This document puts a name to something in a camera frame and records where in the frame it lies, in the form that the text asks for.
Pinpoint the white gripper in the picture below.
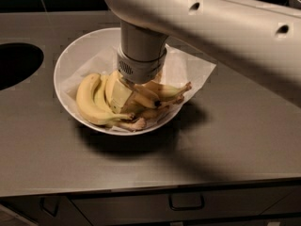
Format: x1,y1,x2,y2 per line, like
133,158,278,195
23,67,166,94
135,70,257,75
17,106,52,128
110,47,167,113

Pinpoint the green-stemmed banana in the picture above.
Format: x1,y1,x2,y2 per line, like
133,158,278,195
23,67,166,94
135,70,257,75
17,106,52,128
126,85,161,109

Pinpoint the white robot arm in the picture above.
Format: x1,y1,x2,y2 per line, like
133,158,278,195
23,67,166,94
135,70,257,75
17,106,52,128
104,0,301,105

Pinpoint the outer left yellow banana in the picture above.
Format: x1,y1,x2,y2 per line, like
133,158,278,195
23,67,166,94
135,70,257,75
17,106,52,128
76,73,147,131

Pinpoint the grey centre drawer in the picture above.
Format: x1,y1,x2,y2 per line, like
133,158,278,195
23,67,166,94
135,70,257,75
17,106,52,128
72,186,300,226

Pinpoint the grey left cabinet door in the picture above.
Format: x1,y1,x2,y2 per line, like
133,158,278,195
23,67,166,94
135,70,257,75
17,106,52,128
0,196,91,226

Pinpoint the black round sink hole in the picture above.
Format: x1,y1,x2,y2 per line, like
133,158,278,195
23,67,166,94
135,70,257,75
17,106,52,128
0,42,44,89

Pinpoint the white bowl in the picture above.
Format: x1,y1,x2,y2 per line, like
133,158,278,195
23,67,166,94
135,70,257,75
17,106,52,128
54,28,182,136

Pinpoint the white paper sheet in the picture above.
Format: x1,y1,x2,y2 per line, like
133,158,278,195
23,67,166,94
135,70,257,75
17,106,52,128
54,45,215,136

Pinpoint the grey right cabinet front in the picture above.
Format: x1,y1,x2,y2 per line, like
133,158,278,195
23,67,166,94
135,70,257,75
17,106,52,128
263,188,301,215

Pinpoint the right yellow banana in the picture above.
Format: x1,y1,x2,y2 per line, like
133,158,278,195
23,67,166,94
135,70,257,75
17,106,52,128
144,81,192,101

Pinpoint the yellow banana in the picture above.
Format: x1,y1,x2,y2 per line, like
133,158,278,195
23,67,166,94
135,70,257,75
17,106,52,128
105,71,123,105
144,81,192,101
94,75,112,113
76,73,147,131

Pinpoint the black left door handle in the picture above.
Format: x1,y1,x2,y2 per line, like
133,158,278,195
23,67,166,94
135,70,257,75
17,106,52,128
40,196,60,218

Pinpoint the black drawer handle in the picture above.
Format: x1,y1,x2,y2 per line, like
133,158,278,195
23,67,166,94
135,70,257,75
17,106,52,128
168,192,204,211

